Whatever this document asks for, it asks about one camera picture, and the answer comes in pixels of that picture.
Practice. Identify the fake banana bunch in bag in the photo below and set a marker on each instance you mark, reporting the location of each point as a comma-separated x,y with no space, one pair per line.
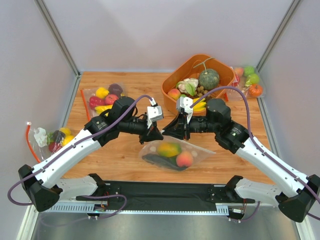
101,108

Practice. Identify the fake mango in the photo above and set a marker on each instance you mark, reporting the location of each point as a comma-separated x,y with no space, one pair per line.
168,149

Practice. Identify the fake red apple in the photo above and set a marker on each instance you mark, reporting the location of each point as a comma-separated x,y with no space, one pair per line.
110,99

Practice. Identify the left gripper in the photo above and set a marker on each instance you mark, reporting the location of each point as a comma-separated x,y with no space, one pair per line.
146,130

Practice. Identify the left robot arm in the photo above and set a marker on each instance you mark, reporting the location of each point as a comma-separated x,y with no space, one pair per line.
43,183

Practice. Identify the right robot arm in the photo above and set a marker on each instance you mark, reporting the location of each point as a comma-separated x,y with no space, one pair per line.
293,192

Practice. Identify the fake purple plum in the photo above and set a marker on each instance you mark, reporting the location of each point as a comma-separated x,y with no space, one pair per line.
115,89

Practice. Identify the fake longan cluster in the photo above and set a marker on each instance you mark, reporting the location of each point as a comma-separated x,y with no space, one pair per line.
200,91

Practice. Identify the fake green apple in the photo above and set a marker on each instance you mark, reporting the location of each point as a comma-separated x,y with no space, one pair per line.
252,79

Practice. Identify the fake green pumpkin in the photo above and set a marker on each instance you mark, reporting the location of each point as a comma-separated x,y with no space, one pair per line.
209,79

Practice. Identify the fake banana bunch in basin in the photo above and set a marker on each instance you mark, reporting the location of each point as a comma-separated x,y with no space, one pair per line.
201,106

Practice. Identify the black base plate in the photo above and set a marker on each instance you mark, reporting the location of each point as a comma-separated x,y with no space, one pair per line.
165,197

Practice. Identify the polka dot zip bag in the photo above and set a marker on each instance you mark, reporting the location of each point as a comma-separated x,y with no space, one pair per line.
199,154

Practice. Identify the fake red pepper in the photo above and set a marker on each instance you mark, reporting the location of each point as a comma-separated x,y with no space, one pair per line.
95,101

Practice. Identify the fake small orange pumpkin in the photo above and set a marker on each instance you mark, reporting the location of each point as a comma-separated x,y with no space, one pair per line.
255,90

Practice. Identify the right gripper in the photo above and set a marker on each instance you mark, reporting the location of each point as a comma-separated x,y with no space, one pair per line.
185,128

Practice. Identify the fake cauliflower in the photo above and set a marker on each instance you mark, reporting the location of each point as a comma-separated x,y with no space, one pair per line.
188,86

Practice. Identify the zip bag with bananas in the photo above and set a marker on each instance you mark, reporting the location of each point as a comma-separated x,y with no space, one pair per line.
87,93

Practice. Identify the zip bag with pumpkin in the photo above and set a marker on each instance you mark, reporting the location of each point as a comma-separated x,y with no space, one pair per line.
239,83

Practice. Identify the zip bag at left edge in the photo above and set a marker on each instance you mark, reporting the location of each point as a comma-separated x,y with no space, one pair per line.
43,144

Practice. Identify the aluminium rail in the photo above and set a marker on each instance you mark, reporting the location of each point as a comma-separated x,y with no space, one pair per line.
119,204

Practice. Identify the fake pink peach back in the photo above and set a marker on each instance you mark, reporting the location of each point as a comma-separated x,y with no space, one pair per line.
239,71

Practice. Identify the fake yellow pepper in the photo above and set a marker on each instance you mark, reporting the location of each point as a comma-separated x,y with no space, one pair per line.
101,92

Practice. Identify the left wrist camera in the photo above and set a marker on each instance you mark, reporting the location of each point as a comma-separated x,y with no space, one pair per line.
154,113

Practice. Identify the fake peach in bag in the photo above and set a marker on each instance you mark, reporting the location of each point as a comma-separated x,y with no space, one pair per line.
185,159

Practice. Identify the fake green bumpy fruit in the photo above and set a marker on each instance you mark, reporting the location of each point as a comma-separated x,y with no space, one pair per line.
248,70

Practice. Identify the fake peach in basin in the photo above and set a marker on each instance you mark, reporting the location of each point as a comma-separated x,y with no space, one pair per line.
174,94

